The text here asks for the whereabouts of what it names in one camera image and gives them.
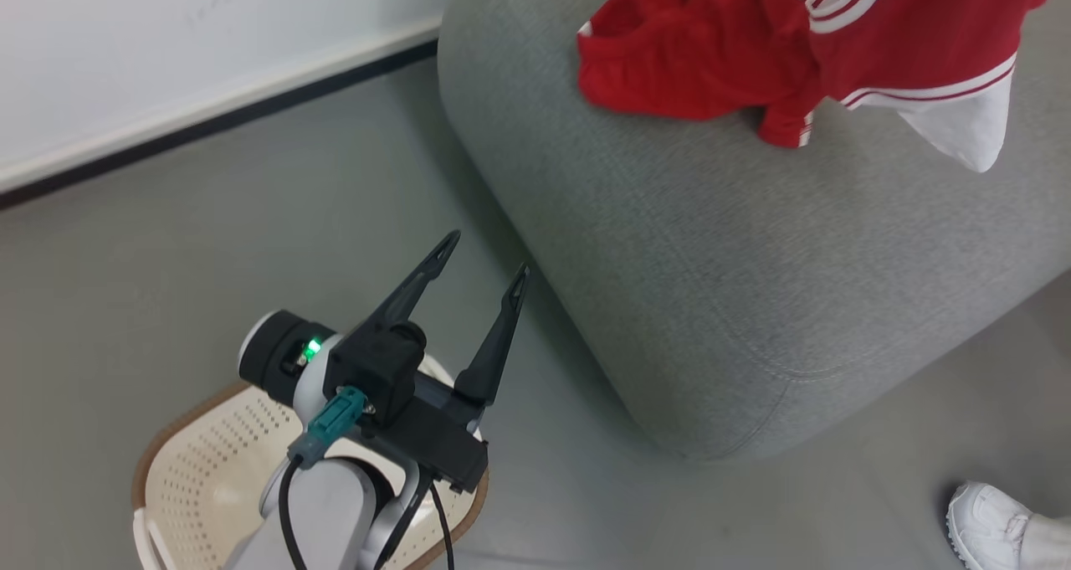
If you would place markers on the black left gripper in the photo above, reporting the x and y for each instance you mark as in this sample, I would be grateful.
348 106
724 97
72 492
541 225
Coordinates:
435 444

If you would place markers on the red white sports garment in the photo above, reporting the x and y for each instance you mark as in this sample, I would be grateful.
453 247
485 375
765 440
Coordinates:
711 51

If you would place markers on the beige perforated laundry basket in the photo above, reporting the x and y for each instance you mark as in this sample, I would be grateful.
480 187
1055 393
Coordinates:
209 469

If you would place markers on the grey fabric sofa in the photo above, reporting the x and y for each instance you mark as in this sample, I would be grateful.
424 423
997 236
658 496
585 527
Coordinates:
736 285

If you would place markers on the black baseboard strip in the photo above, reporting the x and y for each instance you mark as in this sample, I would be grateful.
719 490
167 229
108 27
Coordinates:
217 124

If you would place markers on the white shoe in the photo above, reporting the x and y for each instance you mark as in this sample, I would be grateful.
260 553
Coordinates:
987 524

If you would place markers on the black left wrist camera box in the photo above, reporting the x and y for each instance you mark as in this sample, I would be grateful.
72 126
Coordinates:
372 369

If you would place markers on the teal left camera connector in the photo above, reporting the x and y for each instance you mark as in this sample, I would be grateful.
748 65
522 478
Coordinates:
335 423

